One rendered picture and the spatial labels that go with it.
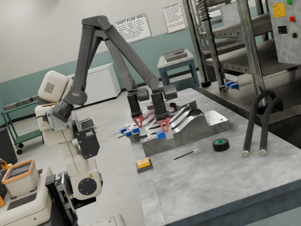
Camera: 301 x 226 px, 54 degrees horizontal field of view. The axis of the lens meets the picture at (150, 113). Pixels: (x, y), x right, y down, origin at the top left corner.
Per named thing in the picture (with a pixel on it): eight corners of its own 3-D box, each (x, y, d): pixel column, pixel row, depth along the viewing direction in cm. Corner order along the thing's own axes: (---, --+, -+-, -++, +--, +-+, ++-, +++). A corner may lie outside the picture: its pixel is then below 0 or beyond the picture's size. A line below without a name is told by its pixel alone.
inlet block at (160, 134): (148, 145, 149) (145, 135, 147) (147, 141, 154) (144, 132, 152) (173, 137, 149) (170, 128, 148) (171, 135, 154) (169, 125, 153)
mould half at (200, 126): (146, 157, 163) (139, 135, 160) (141, 142, 188) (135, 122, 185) (231, 129, 166) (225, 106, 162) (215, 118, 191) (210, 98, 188)
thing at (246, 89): (241, 98, 220) (236, 76, 216) (227, 93, 246) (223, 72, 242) (303, 78, 222) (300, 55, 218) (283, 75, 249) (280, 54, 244)
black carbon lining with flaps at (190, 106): (151, 139, 168) (146, 123, 165) (148, 131, 183) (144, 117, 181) (209, 120, 169) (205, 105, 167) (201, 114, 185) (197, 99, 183)
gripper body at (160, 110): (166, 112, 154) (163, 98, 152) (169, 116, 144) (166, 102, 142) (154, 115, 154) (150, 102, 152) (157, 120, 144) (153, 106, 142)
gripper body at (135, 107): (141, 110, 182) (138, 99, 180) (143, 114, 172) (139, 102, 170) (131, 113, 181) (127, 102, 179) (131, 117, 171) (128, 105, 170)
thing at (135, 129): (125, 138, 177) (122, 130, 175) (124, 136, 181) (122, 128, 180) (146, 132, 177) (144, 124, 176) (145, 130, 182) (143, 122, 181)
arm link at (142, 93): (130, 86, 181) (125, 82, 173) (148, 82, 178) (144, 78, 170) (132, 105, 178) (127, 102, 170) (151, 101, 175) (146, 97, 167)
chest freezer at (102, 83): (122, 92, 893) (112, 62, 870) (118, 98, 819) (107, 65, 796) (75, 105, 913) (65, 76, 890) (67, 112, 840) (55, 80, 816)
